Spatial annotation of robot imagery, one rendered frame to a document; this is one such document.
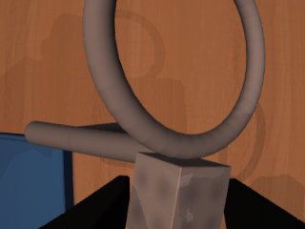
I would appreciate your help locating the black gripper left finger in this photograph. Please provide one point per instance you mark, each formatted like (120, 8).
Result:
(107, 208)

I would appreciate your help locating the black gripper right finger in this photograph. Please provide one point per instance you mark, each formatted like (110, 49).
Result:
(245, 209)

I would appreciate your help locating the blue tray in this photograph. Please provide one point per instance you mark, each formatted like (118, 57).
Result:
(36, 183)

